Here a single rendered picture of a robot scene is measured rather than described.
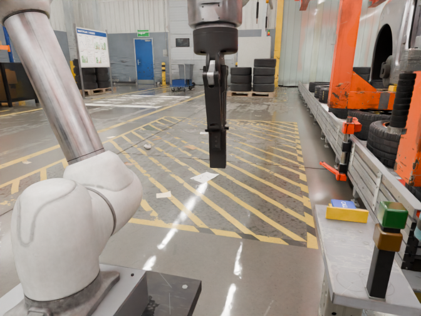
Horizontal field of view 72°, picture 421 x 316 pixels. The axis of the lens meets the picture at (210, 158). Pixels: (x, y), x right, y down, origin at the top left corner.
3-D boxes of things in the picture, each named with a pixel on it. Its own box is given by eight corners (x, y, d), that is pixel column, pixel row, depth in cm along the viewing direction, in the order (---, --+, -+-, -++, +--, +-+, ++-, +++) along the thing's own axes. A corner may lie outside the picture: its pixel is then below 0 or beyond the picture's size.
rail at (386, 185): (427, 261, 115) (440, 212, 108) (400, 258, 117) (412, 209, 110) (332, 130, 343) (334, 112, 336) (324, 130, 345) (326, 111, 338)
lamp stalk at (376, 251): (385, 301, 59) (406, 212, 53) (368, 298, 60) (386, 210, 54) (380, 290, 62) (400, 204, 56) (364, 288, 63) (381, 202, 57)
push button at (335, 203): (356, 217, 91) (358, 210, 90) (333, 214, 93) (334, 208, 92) (352, 207, 98) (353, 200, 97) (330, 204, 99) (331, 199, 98)
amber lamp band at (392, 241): (400, 253, 55) (404, 235, 54) (377, 250, 56) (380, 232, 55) (393, 241, 59) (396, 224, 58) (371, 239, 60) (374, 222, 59)
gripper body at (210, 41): (198, 34, 53) (200, 86, 55) (187, 26, 44) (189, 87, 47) (239, 32, 51) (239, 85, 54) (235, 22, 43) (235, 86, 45)
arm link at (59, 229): (1, 296, 59) (-23, 196, 54) (64, 247, 76) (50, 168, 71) (70, 308, 55) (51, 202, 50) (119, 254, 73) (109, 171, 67)
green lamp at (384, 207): (405, 231, 54) (410, 211, 53) (381, 227, 55) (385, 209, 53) (398, 220, 57) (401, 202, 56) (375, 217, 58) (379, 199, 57)
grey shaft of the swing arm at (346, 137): (345, 182, 222) (355, 118, 207) (337, 182, 224) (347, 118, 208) (343, 178, 231) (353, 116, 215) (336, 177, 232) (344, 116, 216)
